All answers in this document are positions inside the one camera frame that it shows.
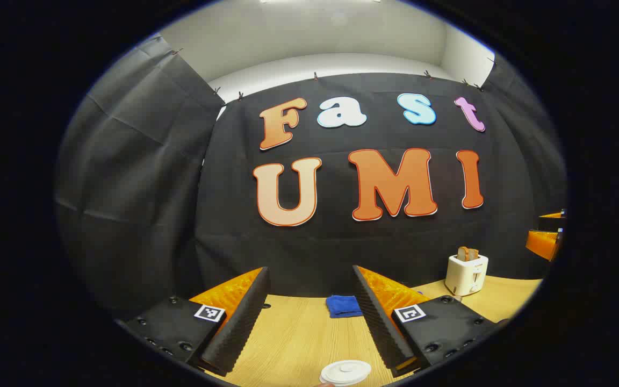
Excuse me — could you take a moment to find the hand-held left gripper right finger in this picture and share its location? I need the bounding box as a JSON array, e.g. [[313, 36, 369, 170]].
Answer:
[[352, 265, 510, 378]]

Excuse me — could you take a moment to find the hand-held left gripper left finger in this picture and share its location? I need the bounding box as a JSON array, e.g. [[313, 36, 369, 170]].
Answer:
[[115, 267, 271, 377]]

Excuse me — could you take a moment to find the blue towel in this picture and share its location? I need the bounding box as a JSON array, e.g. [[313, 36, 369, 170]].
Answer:
[[326, 294, 364, 319]]

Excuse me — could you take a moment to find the white toaster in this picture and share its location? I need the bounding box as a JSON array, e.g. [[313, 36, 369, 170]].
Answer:
[[445, 247, 490, 297]]

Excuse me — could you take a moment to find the black backdrop cloth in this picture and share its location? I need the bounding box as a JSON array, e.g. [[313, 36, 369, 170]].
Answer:
[[54, 33, 568, 318]]

